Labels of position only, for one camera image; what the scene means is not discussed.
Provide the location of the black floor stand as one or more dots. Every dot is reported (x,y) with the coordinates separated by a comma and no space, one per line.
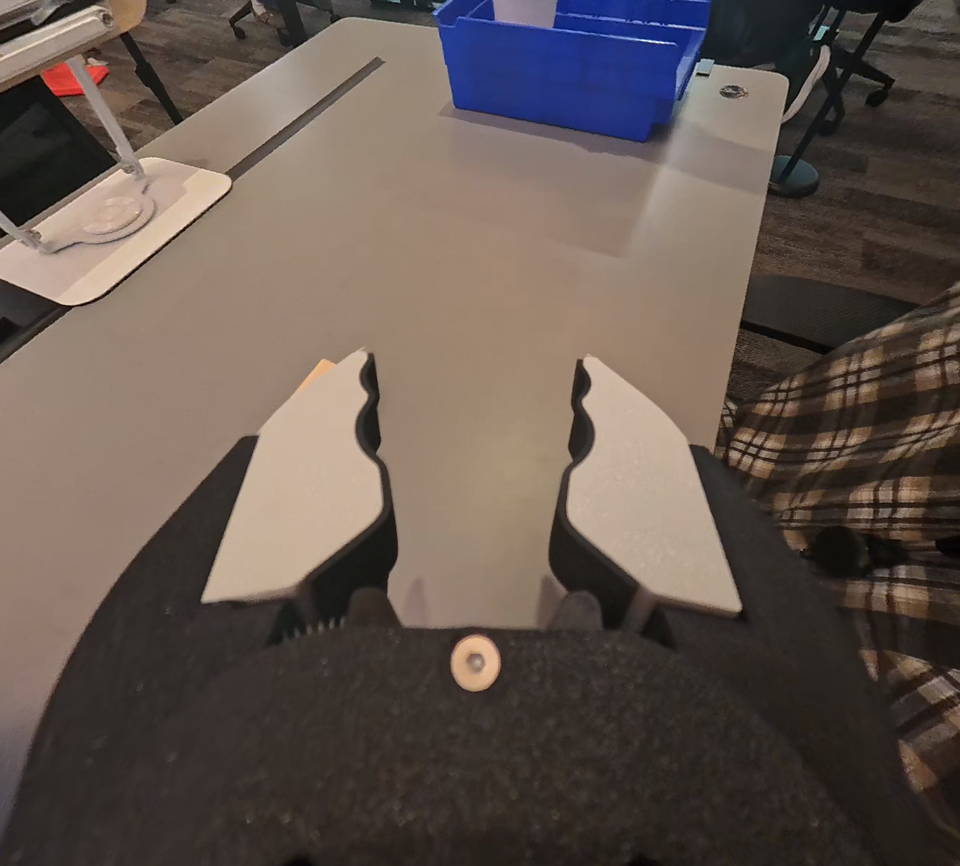
(796,180)

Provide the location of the white paper cup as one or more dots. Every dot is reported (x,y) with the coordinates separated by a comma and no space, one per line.
(525,8)

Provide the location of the white document stand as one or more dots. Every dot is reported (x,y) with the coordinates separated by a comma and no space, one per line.
(180,199)

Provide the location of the orange traffic cone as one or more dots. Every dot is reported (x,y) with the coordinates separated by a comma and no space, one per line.
(71,80)

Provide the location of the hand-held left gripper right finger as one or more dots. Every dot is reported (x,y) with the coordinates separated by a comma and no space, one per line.
(645,506)

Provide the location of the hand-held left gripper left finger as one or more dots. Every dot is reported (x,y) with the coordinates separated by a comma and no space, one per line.
(300,491)

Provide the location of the round table grommet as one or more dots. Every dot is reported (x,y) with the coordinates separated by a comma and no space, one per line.
(732,92)

